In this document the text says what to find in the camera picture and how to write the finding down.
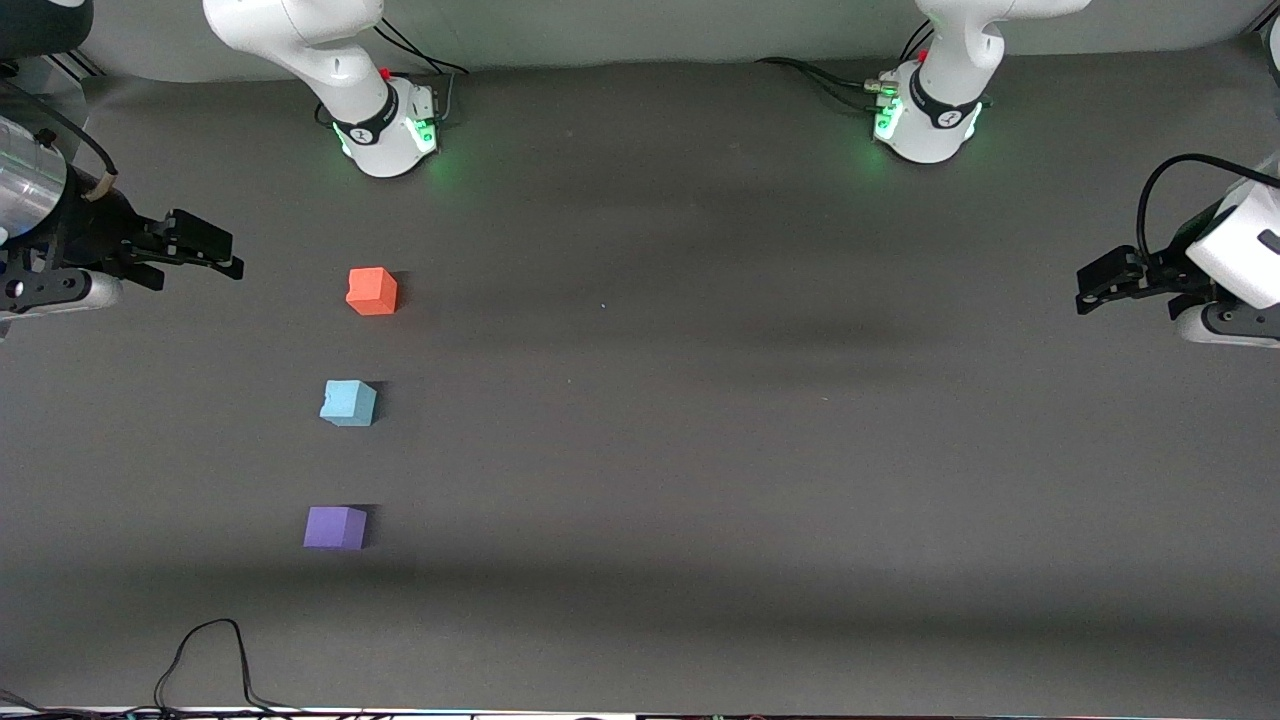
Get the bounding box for light blue foam block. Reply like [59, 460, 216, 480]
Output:
[319, 379, 378, 428]

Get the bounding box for orange foam block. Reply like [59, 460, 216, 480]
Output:
[346, 267, 399, 317]

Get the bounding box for purple foam block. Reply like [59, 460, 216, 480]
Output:
[303, 506, 369, 551]

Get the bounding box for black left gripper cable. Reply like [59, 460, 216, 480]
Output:
[1137, 153, 1280, 263]

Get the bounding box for black right arm base cable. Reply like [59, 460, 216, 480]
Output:
[380, 16, 469, 75]
[375, 30, 459, 125]

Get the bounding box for thin black looped cable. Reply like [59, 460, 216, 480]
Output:
[153, 619, 311, 716]

